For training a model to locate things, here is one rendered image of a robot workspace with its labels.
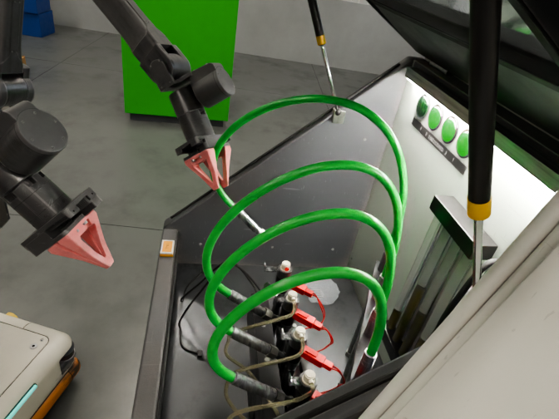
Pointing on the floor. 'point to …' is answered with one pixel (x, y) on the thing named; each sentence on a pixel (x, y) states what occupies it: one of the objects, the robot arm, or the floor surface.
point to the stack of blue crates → (37, 18)
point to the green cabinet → (200, 28)
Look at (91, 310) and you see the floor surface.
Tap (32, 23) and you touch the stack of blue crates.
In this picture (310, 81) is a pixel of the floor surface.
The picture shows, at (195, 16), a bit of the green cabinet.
